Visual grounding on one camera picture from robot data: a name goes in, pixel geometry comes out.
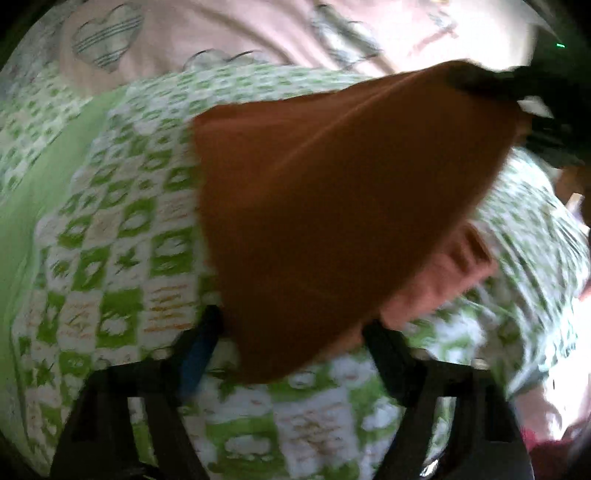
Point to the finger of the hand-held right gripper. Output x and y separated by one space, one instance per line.
485 83

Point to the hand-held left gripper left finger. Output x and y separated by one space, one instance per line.
196 360

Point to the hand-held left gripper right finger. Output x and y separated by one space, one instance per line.
388 361

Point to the orange knit sweater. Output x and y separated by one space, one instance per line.
323 207

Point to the green checked quilt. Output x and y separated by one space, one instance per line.
115 277

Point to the dark red cloth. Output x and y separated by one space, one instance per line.
554 447

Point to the pink heart print duvet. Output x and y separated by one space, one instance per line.
231 27

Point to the floral bedsheet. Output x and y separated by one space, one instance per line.
39 69

